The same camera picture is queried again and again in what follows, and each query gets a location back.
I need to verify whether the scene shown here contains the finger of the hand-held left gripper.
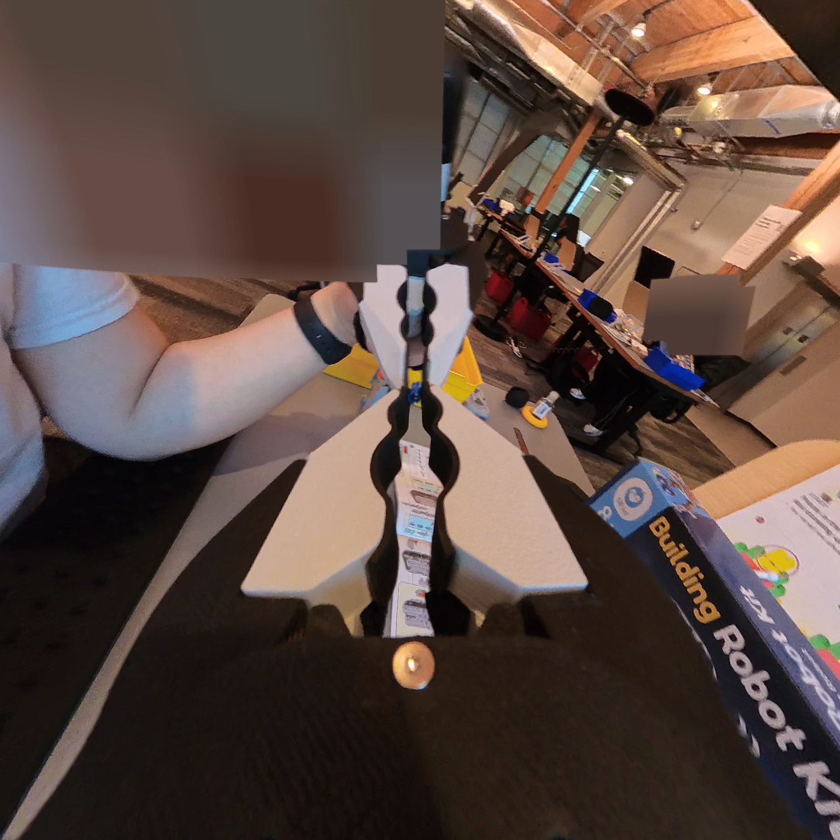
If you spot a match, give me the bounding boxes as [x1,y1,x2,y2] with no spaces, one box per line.
[360,264,421,395]
[420,262,475,393]

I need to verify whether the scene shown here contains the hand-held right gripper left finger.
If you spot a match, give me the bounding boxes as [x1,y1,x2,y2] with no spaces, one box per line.
[241,387,403,637]

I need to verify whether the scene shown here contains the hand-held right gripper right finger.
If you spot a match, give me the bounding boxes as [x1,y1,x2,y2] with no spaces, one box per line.
[420,386,589,636]

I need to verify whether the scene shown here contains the person's left forearm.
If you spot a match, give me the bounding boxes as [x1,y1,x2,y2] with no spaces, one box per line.
[13,302,329,462]

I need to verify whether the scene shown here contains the grey desk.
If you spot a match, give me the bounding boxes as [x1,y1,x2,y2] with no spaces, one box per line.
[0,292,595,840]

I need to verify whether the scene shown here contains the person's left hand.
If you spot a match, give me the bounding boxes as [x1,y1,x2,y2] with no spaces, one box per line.
[310,282,362,350]

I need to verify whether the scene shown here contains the yellow plastic bin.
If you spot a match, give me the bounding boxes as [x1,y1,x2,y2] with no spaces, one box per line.
[323,335,484,403]

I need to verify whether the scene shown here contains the black wristband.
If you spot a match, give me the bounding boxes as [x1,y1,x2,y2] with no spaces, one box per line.
[293,297,353,366]

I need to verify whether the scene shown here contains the instruction booklet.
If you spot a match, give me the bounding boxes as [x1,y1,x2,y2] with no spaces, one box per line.
[382,438,447,637]

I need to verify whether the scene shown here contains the long wooden table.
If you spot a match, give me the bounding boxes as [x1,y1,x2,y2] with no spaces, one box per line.
[482,200,719,460]

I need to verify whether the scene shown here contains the black monitor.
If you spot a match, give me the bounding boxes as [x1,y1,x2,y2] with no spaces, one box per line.
[637,246,677,290]

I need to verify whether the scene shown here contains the dark blue toy box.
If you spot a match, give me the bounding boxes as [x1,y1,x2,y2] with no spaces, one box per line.
[588,459,840,840]

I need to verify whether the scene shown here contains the cardboard box with block print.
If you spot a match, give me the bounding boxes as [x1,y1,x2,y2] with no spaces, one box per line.
[692,438,840,700]

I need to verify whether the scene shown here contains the white paper notice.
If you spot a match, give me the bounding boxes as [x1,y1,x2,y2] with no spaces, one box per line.
[722,205,803,269]

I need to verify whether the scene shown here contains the silver air duct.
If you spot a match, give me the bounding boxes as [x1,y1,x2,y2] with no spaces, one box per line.
[659,85,840,140]

